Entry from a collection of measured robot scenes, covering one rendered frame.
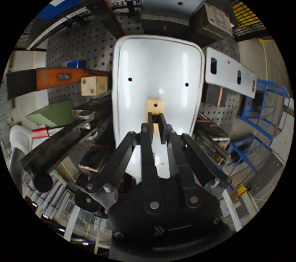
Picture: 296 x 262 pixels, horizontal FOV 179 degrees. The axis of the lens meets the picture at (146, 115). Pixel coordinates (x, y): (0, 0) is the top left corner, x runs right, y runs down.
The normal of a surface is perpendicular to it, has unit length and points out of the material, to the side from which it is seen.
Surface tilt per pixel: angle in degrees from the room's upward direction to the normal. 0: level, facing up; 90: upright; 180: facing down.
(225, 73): 0
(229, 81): 0
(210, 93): 0
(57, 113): 90
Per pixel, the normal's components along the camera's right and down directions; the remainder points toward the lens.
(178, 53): -0.01, 0.36
